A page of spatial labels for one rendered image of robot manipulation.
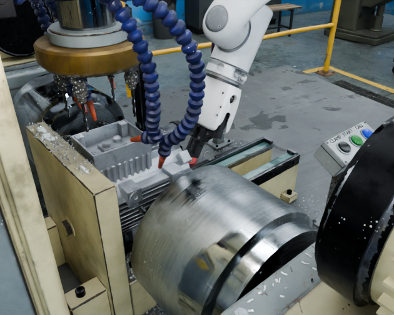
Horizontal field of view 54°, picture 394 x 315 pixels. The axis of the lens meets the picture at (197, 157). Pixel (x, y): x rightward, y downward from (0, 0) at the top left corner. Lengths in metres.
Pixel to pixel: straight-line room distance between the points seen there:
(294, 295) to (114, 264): 0.37
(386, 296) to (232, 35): 0.51
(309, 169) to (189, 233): 0.85
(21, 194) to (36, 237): 0.07
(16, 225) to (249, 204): 0.31
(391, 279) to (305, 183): 0.95
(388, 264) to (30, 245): 0.43
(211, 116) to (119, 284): 0.37
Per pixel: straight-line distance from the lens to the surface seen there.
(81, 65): 0.61
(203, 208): 0.54
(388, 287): 0.32
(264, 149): 1.18
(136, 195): 0.73
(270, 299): 0.44
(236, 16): 0.71
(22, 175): 0.51
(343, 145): 0.92
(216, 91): 0.78
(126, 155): 0.74
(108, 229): 0.66
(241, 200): 0.55
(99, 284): 0.78
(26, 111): 0.99
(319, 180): 1.28
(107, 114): 0.99
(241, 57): 0.78
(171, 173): 0.76
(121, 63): 0.62
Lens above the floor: 1.50
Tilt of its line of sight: 31 degrees down
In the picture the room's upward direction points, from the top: straight up
